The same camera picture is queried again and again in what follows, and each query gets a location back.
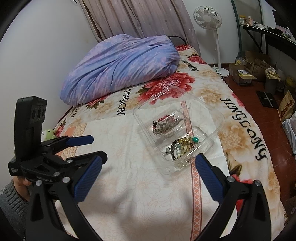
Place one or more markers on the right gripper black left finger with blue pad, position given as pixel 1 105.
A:
pixel 43 221

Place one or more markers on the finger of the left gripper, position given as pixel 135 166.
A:
pixel 78 140
pixel 78 169

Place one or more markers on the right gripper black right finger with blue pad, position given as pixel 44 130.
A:
pixel 253 221

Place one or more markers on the leopard print bow hair clip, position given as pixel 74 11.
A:
pixel 165 125

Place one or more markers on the grey knit sleeve forearm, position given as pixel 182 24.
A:
pixel 13 212

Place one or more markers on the person's left hand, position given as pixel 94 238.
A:
pixel 21 185

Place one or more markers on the green plush toy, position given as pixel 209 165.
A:
pixel 48 135

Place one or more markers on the floral bed sheet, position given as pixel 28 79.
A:
pixel 149 188

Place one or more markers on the clear plastic organizer box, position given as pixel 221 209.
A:
pixel 197 133

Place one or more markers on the purple blue folded duvet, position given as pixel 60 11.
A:
pixel 116 63

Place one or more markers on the brown cardboard box right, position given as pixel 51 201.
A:
pixel 286 107

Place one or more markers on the pink grey curtain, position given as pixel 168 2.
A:
pixel 140 19

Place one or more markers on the cardboard box on floor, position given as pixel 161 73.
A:
pixel 241 74

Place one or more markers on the white standing fan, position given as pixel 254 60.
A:
pixel 210 20

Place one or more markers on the dark wall shelf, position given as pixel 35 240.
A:
pixel 264 24

